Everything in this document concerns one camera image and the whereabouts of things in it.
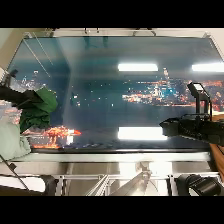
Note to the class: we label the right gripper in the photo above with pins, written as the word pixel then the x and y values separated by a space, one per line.
pixel 170 126

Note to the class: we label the green T-shirt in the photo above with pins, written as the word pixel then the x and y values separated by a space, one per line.
pixel 39 110

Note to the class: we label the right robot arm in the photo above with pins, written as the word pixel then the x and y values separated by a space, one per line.
pixel 206 130

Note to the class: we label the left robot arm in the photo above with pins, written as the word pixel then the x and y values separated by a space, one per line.
pixel 15 95

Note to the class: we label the pale green garment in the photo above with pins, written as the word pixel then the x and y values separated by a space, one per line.
pixel 11 140

